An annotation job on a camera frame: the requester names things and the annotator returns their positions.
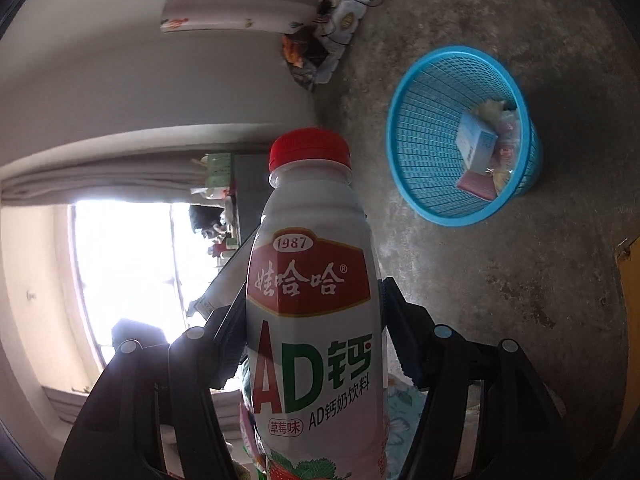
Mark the rolled white printed mat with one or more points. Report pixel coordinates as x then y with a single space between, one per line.
235 16

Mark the pink flat packet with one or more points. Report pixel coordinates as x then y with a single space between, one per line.
477 185

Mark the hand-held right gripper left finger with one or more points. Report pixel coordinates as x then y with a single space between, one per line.
227 350

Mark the dark cabinet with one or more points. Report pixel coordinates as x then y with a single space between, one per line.
250 195

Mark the white milk drink bottle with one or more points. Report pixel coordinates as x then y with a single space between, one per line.
310 360

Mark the green plastic crate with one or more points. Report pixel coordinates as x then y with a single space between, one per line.
218 170

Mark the black cloth bundle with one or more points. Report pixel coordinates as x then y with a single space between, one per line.
205 220

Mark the crumpled pale wrapper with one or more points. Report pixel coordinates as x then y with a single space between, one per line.
494 108

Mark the white cardboard box with electronics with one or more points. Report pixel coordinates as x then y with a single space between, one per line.
345 20

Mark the grey curtain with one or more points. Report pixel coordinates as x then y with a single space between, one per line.
100 180

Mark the red snack packet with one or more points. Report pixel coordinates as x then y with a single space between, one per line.
505 152

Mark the yellow wooden board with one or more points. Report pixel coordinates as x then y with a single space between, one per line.
631 280

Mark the light blue carton box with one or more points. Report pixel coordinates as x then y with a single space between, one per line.
475 142

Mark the blue plastic mesh basket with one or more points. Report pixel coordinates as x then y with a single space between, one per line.
420 110

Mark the orange plastic bag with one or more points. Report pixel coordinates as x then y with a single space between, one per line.
294 52

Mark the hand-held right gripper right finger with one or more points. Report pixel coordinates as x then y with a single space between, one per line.
405 340

